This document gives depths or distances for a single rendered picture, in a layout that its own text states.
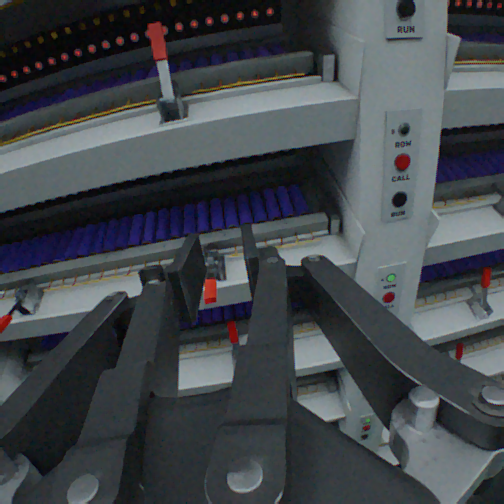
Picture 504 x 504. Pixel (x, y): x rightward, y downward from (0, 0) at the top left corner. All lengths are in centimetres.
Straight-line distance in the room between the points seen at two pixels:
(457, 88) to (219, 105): 25
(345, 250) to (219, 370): 28
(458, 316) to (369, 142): 38
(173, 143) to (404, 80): 23
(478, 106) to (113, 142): 39
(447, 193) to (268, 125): 30
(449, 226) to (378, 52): 25
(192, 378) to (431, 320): 42
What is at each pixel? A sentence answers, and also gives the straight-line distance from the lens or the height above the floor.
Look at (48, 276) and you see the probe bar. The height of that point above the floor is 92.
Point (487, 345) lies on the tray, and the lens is 83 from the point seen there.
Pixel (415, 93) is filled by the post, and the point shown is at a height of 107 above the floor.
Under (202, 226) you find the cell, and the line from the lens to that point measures 40.
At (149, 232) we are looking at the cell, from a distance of 43.
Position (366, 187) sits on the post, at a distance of 34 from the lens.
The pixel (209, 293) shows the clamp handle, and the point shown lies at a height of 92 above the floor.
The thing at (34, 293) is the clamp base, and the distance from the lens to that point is 47.
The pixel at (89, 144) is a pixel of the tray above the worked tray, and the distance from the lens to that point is 32.
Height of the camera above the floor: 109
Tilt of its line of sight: 31 degrees down
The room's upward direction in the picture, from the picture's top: 10 degrees counter-clockwise
